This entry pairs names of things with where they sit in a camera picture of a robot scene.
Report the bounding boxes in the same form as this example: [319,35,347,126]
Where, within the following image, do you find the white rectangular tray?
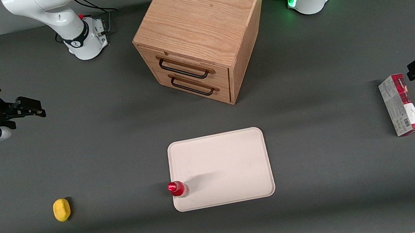
[163,125,278,214]

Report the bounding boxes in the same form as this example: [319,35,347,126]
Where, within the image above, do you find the black right arm base cables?
[48,0,122,45]

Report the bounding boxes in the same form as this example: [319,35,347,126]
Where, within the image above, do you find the wooden drawer cabinet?
[125,0,285,120]

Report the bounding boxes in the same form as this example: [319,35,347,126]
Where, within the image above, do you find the yellow lemon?
[51,196,74,224]

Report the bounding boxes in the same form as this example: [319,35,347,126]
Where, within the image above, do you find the black wire drawer handle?
[168,66,221,103]
[156,47,217,87]

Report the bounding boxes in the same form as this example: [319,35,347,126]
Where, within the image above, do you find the grey and red carton box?
[376,71,415,140]

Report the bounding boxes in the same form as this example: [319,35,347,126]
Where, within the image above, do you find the red coke bottle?
[166,179,191,200]

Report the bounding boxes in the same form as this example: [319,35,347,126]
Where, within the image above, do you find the wooden drawer front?
[135,29,233,100]
[148,56,234,116]

